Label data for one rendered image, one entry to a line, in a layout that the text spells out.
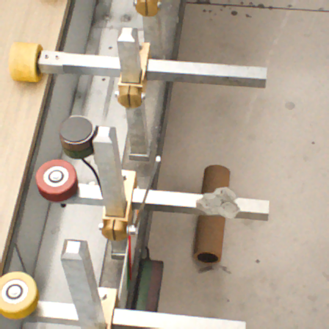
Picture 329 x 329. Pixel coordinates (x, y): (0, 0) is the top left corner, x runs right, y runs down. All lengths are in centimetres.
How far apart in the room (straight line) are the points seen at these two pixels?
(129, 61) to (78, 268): 51
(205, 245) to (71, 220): 66
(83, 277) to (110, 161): 25
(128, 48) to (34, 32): 35
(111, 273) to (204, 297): 78
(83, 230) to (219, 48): 128
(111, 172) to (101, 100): 63
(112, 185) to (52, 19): 52
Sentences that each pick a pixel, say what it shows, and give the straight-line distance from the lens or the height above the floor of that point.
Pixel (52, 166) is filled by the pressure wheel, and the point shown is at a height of 91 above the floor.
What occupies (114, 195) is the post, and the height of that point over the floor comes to 95.
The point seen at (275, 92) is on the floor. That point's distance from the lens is 300.
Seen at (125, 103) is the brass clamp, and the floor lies 94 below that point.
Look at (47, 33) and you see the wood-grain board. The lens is 198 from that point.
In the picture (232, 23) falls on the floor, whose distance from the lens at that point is 320.
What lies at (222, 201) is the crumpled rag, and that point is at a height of 88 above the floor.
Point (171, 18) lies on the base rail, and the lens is 226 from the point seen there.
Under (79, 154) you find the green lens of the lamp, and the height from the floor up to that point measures 109.
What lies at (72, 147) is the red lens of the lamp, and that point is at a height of 111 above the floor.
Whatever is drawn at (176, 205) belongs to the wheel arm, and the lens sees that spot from 174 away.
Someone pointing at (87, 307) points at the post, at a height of 100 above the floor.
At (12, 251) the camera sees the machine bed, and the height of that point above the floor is 80.
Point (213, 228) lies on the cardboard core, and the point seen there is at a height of 8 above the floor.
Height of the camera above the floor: 235
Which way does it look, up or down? 56 degrees down
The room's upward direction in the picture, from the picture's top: 4 degrees counter-clockwise
